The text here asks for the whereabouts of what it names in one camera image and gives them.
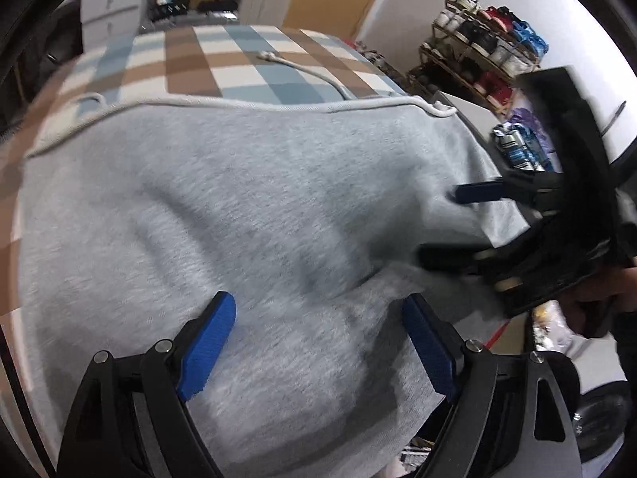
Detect grey hoodie with red print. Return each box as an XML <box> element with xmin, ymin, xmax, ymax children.
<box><xmin>18</xmin><ymin>99</ymin><xmax>526</xmax><ymax>477</ymax></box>

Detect person's right hand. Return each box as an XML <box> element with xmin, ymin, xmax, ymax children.
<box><xmin>557</xmin><ymin>268</ymin><xmax>636</xmax><ymax>338</ymax></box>

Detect wooden shoe rack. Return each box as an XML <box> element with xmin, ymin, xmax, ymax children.
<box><xmin>408</xmin><ymin>0</ymin><xmax>549</xmax><ymax>119</ymax></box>

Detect brown blue checkered bedsheet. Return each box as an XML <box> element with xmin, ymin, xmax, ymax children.
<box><xmin>1</xmin><ymin>25</ymin><xmax>399</xmax><ymax>314</ymax></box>

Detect white desk with drawers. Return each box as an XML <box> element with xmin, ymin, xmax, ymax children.
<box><xmin>80</xmin><ymin>0</ymin><xmax>146</xmax><ymax>51</ymax></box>

